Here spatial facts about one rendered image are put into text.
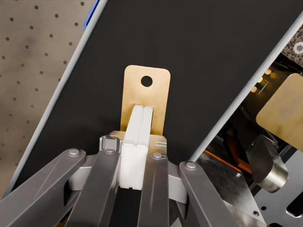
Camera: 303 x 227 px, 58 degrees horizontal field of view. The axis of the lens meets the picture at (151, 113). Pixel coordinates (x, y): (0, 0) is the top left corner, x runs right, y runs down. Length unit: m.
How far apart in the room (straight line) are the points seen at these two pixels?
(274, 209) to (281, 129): 0.21
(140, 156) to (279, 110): 0.23
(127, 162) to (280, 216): 0.42
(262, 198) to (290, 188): 0.05
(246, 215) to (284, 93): 0.15
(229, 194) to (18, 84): 0.61
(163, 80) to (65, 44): 0.52
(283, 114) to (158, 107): 0.17
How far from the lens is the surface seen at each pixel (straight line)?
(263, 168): 0.38
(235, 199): 0.38
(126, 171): 0.16
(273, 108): 0.35
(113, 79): 0.24
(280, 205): 0.53
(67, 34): 0.73
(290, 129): 0.37
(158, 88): 0.23
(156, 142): 0.18
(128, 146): 0.16
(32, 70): 0.78
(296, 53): 0.32
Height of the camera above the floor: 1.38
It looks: 69 degrees down
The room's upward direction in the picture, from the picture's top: 173 degrees counter-clockwise
